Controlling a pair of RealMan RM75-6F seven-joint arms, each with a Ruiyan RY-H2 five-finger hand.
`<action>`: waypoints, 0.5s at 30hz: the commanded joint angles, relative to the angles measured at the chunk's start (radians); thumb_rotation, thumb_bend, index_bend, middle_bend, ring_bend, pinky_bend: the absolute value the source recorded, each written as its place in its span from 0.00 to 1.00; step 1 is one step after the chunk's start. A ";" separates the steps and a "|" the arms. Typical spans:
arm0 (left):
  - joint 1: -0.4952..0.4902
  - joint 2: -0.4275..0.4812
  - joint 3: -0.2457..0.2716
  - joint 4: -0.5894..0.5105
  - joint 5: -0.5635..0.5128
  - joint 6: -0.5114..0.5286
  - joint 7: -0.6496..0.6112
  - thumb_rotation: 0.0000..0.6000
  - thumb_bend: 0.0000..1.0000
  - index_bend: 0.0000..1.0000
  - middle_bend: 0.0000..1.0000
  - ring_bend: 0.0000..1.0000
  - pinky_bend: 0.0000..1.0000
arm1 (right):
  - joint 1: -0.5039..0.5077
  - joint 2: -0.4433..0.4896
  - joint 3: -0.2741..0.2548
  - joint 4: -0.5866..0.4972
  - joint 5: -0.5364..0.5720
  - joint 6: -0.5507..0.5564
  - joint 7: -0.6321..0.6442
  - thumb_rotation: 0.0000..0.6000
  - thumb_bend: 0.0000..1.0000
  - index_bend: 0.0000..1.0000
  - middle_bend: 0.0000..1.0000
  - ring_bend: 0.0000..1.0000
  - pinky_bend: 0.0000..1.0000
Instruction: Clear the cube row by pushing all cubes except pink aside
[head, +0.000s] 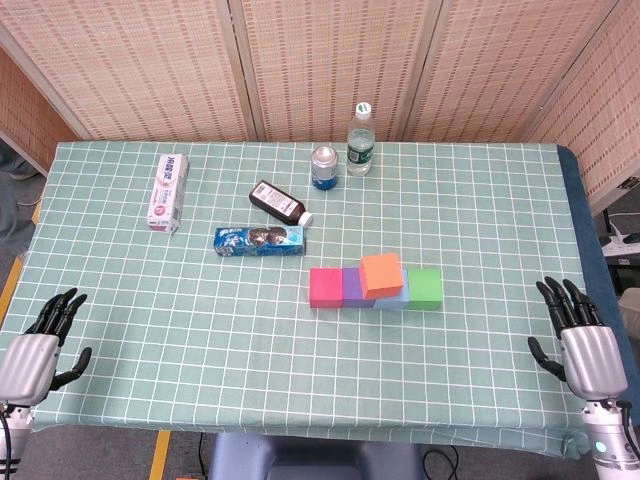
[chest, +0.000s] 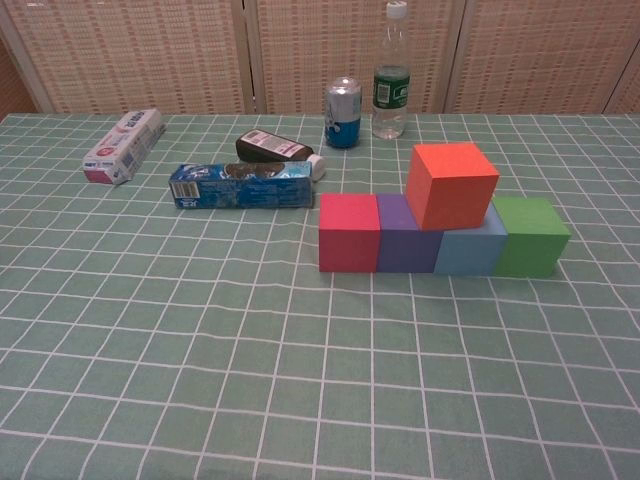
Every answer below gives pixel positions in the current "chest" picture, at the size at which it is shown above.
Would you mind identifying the purple foam cube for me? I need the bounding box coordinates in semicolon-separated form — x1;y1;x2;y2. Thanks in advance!
375;192;445;275

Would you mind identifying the light blue foam cube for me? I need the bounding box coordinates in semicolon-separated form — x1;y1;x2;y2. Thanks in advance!
433;202;509;277

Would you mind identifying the green checked tablecloth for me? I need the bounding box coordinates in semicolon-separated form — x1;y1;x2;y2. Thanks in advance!
0;113;640;480

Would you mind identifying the orange-red foam cube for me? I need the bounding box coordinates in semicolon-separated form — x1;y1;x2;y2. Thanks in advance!
405;142;501;232

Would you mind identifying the clear water bottle green label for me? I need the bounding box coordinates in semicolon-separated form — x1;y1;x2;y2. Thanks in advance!
371;0;412;140

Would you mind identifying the white pink toothpaste box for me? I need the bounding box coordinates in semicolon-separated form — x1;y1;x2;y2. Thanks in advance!
82;108;167;187

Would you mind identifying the green foam cube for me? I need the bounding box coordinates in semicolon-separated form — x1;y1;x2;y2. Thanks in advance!
492;196;572;280

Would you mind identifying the blue silver drink can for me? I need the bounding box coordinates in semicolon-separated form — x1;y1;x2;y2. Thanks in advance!
324;76;363;150

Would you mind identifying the magenta-red foam cube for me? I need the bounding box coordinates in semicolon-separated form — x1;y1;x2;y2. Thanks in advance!
318;193;382;274

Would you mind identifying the blue cookie box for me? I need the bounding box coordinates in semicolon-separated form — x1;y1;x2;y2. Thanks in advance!
168;161;316;210

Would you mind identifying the bamboo folding screen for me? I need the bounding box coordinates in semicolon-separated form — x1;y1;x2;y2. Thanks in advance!
0;0;640;117

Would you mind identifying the dark brown bottle white cap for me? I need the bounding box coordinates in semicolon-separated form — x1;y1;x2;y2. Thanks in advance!
235;129;328;180

